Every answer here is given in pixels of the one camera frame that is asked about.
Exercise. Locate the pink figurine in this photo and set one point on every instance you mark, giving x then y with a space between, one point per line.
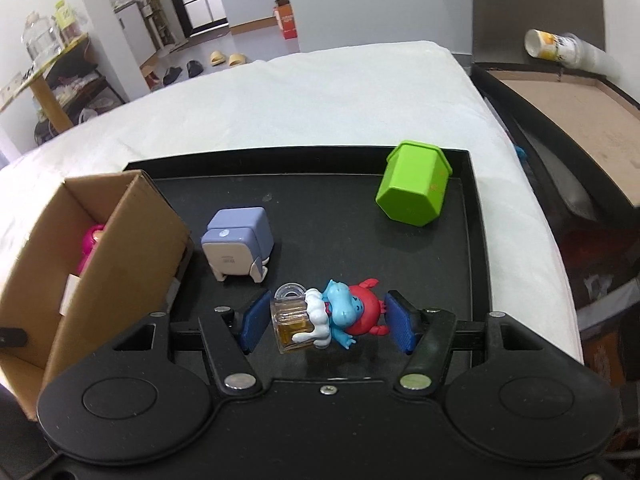
90 245

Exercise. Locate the yellow-green packet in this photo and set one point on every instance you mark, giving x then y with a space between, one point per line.
64 15

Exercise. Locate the orange box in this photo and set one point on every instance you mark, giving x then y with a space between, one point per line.
286 22

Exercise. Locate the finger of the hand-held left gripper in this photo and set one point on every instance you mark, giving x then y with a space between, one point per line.
12 337

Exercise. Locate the purple cube toy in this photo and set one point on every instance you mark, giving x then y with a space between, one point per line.
235 240

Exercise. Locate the blue figurine with mug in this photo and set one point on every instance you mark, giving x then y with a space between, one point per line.
345 310

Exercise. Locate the round side table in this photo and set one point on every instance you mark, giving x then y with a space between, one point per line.
47 100

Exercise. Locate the brown board with black frame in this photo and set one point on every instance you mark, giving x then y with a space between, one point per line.
565 110

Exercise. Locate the grey chair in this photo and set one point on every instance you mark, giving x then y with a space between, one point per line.
500 10

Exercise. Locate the black tray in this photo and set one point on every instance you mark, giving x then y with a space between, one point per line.
320 200

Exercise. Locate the stack of paper cups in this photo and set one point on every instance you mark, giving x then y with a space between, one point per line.
545 42

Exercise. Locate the clear glass jar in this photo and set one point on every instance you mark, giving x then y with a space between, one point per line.
40 37

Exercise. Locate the white charger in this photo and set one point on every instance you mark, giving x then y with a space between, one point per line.
70 295

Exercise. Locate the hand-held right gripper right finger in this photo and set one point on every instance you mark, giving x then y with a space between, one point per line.
400 320

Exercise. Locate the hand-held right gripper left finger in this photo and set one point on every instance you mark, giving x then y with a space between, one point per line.
255 320

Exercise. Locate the green hexagonal container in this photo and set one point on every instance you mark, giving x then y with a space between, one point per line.
410 185

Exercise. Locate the white bed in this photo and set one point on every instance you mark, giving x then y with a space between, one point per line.
300 105

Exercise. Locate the cardboard box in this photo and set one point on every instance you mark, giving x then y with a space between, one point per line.
125 270

